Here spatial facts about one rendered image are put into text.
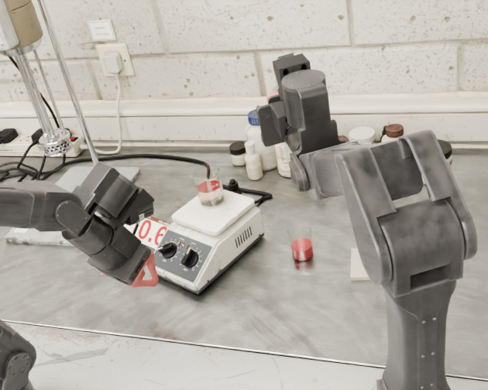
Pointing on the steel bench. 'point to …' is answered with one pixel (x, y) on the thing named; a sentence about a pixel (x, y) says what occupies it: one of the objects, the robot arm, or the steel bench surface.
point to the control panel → (173, 265)
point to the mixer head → (11, 27)
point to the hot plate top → (230, 207)
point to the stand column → (67, 80)
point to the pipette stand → (357, 267)
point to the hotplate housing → (217, 255)
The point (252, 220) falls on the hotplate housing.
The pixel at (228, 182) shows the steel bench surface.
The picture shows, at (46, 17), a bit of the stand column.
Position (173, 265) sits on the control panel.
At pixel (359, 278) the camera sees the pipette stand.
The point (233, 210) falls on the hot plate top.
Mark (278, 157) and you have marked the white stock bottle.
